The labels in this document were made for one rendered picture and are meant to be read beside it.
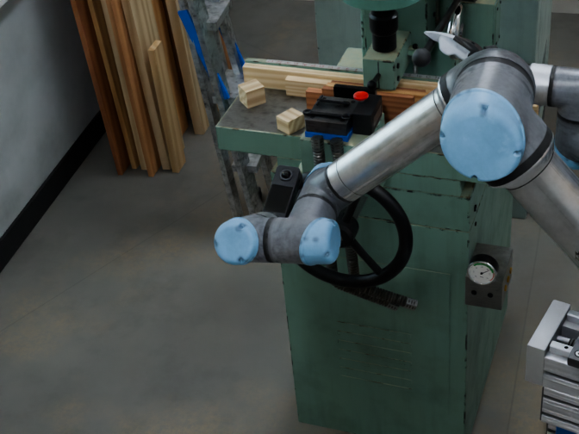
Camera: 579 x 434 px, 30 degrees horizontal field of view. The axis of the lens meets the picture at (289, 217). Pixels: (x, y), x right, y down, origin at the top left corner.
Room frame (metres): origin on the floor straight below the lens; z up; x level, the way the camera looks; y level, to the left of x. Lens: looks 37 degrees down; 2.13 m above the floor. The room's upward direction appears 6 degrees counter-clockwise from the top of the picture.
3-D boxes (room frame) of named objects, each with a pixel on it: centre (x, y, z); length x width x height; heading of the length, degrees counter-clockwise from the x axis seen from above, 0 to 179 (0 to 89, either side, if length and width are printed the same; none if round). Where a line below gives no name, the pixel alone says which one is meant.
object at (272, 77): (2.04, -0.21, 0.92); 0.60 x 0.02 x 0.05; 67
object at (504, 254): (1.78, -0.42, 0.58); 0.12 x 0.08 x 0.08; 157
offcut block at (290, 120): (1.95, -0.02, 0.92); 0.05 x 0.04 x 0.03; 128
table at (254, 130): (1.92, -0.16, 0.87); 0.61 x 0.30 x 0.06; 67
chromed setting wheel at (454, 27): (2.08, -0.40, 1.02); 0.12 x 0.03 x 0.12; 157
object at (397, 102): (1.94, -0.19, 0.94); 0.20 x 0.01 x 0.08; 67
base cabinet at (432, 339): (2.12, -0.28, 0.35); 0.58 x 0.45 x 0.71; 157
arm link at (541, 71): (1.71, -0.48, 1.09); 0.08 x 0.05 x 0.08; 157
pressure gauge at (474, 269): (1.71, -0.39, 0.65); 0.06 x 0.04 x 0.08; 67
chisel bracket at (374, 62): (2.03, -0.24, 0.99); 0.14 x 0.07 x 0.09; 157
